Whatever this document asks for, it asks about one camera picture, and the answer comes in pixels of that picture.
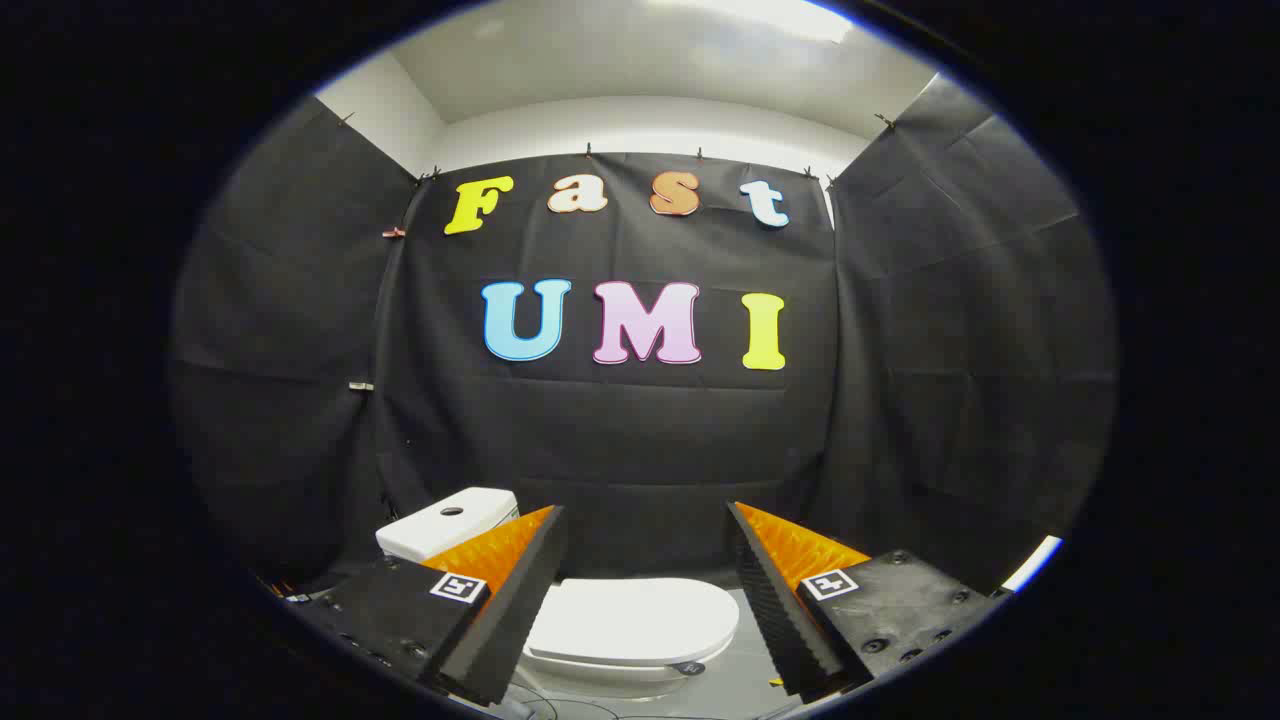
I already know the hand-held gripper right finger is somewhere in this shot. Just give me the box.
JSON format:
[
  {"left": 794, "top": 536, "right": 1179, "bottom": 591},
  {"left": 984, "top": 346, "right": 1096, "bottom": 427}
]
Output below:
[{"left": 725, "top": 500, "right": 1011, "bottom": 704}]

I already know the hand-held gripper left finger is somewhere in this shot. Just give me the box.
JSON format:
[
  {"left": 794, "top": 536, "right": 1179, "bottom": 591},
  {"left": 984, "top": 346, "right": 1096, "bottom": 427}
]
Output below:
[{"left": 285, "top": 505, "right": 569, "bottom": 708}]

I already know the white toilet lid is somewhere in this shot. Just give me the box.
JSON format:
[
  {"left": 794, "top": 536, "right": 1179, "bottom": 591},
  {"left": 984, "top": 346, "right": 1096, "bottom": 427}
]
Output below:
[{"left": 520, "top": 578, "right": 741, "bottom": 671}]

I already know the white ceramic toilet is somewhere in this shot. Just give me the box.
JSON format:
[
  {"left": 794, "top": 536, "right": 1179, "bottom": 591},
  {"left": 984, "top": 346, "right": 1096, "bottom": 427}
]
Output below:
[{"left": 375, "top": 487, "right": 741, "bottom": 701}]

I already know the black backdrop cloth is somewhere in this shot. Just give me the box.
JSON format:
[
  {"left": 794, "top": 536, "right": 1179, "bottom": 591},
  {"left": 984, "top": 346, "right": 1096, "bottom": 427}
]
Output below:
[{"left": 168, "top": 75, "right": 1118, "bottom": 601}]

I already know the ceiling light panel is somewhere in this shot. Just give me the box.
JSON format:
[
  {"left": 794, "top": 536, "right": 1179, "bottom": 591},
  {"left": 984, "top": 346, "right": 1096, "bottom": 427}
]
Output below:
[{"left": 650, "top": 0, "right": 856, "bottom": 43}]

